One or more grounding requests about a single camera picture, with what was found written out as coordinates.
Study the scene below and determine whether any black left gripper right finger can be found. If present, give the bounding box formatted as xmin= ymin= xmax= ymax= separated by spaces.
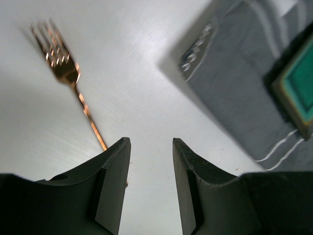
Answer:
xmin=173 ymin=138 xmax=313 ymax=235

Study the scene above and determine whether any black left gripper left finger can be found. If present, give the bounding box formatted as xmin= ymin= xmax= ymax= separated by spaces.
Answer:
xmin=0 ymin=137 xmax=131 ymax=235

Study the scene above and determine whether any grey striped cloth placemat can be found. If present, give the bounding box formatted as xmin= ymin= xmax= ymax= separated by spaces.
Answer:
xmin=159 ymin=0 xmax=313 ymax=171

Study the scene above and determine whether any copper fork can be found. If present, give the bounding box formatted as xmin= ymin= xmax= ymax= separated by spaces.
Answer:
xmin=30 ymin=20 xmax=108 ymax=151

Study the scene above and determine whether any green square ceramic plate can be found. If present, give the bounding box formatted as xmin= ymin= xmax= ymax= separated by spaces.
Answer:
xmin=263 ymin=24 xmax=313 ymax=141

